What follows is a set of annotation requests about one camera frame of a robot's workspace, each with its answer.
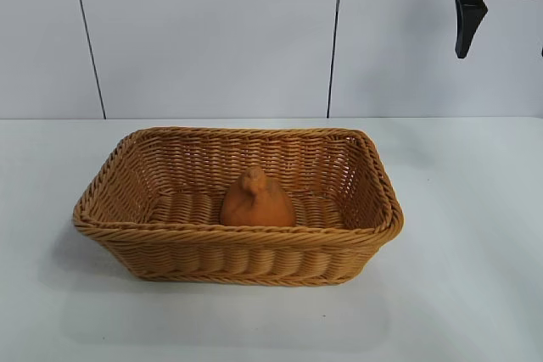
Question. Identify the knobbly orange fruit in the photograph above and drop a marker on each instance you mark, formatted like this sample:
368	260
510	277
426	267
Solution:
259	209

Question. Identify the woven wicker basket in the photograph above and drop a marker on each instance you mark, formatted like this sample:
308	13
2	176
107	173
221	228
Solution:
212	260

